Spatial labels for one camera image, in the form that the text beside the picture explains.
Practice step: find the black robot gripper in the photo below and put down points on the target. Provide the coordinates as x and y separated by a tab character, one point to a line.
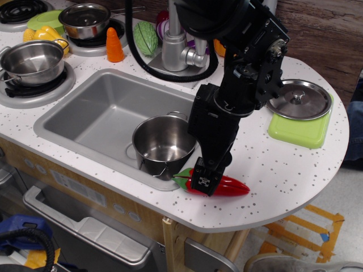
215	131

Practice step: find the red toy chili pepper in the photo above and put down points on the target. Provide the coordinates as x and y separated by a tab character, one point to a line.
228	186

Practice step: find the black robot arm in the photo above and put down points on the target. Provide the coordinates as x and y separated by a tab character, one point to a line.
255	42

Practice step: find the steel pot in sink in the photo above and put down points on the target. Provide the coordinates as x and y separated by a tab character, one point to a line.
163	144

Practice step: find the steel pot lid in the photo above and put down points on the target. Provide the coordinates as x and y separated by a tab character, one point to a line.
301	100

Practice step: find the steel pot back burner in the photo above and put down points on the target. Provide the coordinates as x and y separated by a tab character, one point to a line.
87	20

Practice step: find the steel pot burner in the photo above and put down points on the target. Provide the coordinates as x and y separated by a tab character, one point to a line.
32	63
87	20

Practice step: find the steel pot front burner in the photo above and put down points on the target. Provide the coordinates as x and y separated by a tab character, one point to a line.
32	63

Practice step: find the yellow toy bell pepper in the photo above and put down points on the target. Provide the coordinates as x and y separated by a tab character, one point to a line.
50	34

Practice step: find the green plastic cutting board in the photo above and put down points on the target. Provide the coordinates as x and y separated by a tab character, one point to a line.
310	134

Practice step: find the silver toy faucet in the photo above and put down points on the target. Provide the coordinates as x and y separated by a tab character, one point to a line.
177	56

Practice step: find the wooden toy kitchen cabinet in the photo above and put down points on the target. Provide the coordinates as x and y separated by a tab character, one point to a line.
121	209

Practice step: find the orange toy fruit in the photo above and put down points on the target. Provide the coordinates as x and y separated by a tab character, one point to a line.
219	48

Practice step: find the grey plastic sink basin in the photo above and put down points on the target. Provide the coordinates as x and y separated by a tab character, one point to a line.
98	118

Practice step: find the blue jeans leg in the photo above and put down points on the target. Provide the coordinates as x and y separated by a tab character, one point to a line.
354	150

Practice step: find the green toy bitter melon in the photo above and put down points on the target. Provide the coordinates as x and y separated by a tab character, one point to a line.
145	37

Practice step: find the orange toy carrot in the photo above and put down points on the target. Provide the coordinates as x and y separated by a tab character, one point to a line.
114	48

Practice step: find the purple toy onion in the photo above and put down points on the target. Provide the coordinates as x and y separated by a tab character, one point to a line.
162	23

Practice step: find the back right stove burner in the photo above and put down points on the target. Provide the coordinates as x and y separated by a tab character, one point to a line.
96	47

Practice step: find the stove burner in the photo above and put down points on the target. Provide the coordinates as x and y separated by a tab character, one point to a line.
26	97
16	14
96	47

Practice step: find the blue clamp tool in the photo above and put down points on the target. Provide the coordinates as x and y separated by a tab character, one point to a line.
23	232

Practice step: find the front stove burner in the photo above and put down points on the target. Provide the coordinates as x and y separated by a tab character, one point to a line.
26	97

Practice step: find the green plastic plate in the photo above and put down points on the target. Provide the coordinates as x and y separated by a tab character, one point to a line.
49	18

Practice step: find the yellow toy corn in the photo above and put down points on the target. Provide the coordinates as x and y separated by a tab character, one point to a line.
28	35

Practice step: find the back left stove burner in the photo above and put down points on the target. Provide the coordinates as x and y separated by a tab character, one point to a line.
16	14

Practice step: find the grey oven door handle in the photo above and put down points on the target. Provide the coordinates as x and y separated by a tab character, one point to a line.
90	239

